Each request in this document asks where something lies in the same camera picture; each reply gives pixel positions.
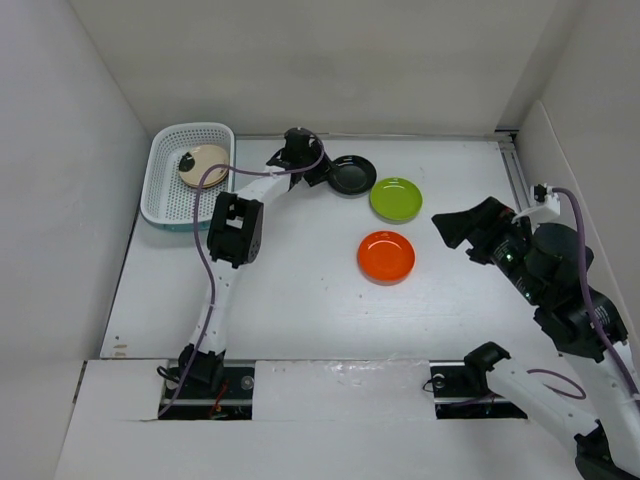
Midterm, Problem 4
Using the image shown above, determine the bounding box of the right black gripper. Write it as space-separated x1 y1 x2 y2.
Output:
432 194 546 304

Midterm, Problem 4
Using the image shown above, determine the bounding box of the green plate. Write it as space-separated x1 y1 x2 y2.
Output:
369 177 423 223

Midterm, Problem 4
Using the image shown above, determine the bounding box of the cream plate black patch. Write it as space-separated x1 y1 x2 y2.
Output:
178 145 229 173

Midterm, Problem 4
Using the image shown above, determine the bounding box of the orange plate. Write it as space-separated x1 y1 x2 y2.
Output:
179 167 228 189
356 230 416 284

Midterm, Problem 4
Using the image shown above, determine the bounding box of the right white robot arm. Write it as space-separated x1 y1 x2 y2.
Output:
432 197 639 479

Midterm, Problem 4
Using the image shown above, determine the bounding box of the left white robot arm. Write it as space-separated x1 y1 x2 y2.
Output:
175 127 329 397

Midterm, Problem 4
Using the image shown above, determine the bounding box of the white perforated plastic bin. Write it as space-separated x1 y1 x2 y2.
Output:
140 122 236 232

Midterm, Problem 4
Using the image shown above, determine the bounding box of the aluminium rail right side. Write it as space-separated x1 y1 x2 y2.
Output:
494 130 528 204

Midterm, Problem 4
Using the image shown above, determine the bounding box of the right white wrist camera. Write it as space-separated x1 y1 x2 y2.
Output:
513 183 561 225

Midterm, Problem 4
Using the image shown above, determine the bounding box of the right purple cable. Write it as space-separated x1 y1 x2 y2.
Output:
527 186 640 401

